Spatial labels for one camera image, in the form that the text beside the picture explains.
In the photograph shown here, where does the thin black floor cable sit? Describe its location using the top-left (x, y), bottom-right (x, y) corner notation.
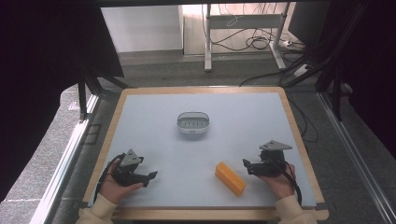
top-left (288, 94), bottom-right (319, 144)

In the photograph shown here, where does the tangle of black floor cables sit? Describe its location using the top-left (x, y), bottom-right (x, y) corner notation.
top-left (210, 3), bottom-right (307, 53)

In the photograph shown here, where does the dark floor outlet plate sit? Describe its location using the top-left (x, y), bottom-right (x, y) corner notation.
top-left (84, 123), bottom-right (103, 146)

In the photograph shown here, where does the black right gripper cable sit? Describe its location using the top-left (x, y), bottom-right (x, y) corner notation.
top-left (271, 158), bottom-right (304, 207)

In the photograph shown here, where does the white power strip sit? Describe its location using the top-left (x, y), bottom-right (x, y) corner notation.
top-left (292, 63), bottom-right (313, 79)

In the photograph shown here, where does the black metal stand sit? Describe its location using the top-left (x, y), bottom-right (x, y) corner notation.
top-left (77, 69), bottom-right (129, 123)
top-left (279, 2), bottom-right (370, 123)

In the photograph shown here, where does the orange soap bar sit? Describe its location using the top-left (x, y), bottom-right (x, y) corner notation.
top-left (214, 161), bottom-right (248, 198)

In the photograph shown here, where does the person's right hand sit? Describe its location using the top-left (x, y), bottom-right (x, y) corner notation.
top-left (258, 162), bottom-right (297, 201)

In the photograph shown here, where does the black curtain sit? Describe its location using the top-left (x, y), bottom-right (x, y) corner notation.
top-left (0, 0), bottom-right (126, 203)
top-left (323, 0), bottom-right (396, 158)

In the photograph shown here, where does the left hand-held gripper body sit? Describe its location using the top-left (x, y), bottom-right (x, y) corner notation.
top-left (110, 148), bottom-right (150, 188)

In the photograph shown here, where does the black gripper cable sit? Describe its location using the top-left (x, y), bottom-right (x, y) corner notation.
top-left (271, 158), bottom-right (304, 207)
top-left (92, 152), bottom-right (127, 203)

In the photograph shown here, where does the aluminium rail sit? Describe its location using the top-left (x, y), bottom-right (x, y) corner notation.
top-left (29, 92), bottom-right (101, 224)
top-left (317, 91), bottom-right (396, 224)

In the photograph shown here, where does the white metal desk frame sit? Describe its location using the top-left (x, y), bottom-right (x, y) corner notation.
top-left (203, 3), bottom-right (291, 73)

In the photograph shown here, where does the white grey soap dish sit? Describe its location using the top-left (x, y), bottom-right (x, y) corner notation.
top-left (176, 111), bottom-right (211, 135)

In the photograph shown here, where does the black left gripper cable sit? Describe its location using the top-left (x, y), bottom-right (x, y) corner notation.
top-left (92, 152), bottom-right (127, 203)

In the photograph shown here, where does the person's left hand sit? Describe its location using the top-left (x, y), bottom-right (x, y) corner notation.
top-left (99, 161), bottom-right (145, 205)

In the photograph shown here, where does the white cabinet panel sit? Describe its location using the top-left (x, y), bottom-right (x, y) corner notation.
top-left (100, 5), bottom-right (185, 53)

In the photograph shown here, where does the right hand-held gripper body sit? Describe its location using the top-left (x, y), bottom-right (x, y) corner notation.
top-left (248, 140), bottom-right (293, 178)

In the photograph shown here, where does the dark monitor panel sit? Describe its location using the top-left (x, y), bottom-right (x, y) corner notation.
top-left (287, 2), bottom-right (332, 49)

